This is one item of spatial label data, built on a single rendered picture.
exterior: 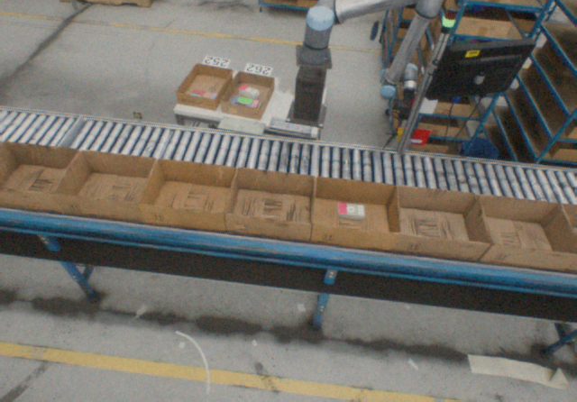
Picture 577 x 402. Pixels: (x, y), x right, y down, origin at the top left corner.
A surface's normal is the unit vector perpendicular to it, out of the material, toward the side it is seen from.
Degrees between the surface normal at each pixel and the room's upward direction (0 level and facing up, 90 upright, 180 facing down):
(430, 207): 89
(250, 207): 2
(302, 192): 89
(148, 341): 0
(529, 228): 0
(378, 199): 89
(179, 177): 89
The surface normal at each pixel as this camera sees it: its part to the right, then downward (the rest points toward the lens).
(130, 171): -0.11, 0.73
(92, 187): 0.05, -0.66
